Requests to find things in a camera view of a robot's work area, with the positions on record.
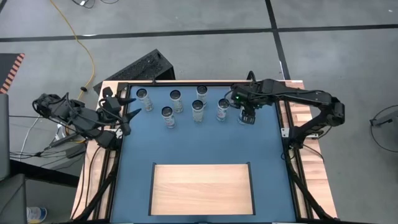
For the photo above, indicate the black perforated metal box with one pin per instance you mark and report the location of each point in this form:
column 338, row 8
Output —
column 140, row 67

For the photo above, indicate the black diagonal frame strut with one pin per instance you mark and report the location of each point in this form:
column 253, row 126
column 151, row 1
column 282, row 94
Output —
column 311, row 193
column 97, row 193

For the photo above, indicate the black flat floor bar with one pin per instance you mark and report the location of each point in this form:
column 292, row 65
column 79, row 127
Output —
column 43, row 174

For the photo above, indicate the black orange striped floor mat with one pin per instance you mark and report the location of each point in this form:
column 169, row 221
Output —
column 7, row 67

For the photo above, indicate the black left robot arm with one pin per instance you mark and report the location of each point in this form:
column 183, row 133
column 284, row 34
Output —
column 77, row 115

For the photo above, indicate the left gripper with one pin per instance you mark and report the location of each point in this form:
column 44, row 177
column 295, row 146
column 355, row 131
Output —
column 112, row 112

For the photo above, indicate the white plastic container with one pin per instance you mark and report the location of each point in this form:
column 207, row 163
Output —
column 36, row 214

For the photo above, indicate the white power strip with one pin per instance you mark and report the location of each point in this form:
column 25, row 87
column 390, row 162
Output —
column 60, row 134

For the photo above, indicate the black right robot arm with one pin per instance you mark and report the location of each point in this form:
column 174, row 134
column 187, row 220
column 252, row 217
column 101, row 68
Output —
column 311, row 95

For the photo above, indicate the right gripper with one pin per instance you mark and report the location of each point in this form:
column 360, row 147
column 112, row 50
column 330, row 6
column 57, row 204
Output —
column 247, row 95

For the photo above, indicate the white Celsius can yellow band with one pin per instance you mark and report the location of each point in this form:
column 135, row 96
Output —
column 198, row 112

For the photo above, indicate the silver mounting plate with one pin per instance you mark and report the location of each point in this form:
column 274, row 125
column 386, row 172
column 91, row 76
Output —
column 119, row 133
column 285, row 132

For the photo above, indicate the white Celsius can red print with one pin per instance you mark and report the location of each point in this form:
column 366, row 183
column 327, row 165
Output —
column 222, row 110

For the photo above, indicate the white Celsius can blue band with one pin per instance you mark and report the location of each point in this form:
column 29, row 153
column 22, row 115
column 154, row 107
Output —
column 202, row 95

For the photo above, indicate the blue table mat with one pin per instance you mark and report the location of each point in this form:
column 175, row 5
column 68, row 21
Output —
column 211, row 143

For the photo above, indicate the wooden shelf board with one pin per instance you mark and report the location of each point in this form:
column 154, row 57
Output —
column 202, row 189

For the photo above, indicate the grey power adapter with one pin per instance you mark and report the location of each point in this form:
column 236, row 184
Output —
column 76, row 152

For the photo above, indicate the black table frame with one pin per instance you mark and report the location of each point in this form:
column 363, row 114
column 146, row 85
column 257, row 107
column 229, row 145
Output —
column 186, row 84

